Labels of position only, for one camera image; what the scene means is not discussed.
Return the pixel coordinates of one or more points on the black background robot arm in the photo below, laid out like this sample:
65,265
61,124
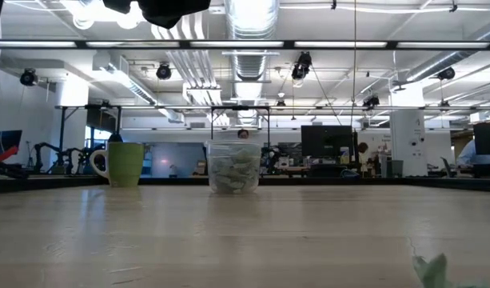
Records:
37,154

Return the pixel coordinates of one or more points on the red black background robot arm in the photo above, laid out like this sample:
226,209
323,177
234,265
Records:
5,170

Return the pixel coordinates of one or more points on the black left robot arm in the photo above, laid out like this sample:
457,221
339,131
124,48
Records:
168,12

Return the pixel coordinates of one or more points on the green white stevia packet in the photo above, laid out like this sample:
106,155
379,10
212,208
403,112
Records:
434,274

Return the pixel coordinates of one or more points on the person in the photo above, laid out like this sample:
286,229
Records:
115,138
468,156
243,134
363,147

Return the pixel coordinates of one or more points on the clear plastic cup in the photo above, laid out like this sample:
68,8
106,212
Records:
212,150

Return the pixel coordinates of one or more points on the black computer monitor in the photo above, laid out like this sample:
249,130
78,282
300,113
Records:
326,140

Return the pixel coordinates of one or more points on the black ceiling spotlight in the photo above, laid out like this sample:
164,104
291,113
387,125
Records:
301,66
29,77
371,101
446,73
163,71

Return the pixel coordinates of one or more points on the green ceramic mug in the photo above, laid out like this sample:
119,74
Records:
124,164

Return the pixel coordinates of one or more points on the white building column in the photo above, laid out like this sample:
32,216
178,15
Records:
406,140

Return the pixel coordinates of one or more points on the grey office chair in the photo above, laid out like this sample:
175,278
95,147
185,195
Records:
448,166

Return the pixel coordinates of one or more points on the black monitor back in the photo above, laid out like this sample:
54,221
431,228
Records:
488,140

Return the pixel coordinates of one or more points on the silver ventilation duct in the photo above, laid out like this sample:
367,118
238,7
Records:
250,20

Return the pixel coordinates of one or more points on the black background workstation frame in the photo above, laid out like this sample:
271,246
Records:
62,132

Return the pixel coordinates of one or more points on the black metal table frame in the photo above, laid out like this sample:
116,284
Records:
48,182

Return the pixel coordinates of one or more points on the dark wall screen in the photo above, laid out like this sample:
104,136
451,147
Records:
9,138

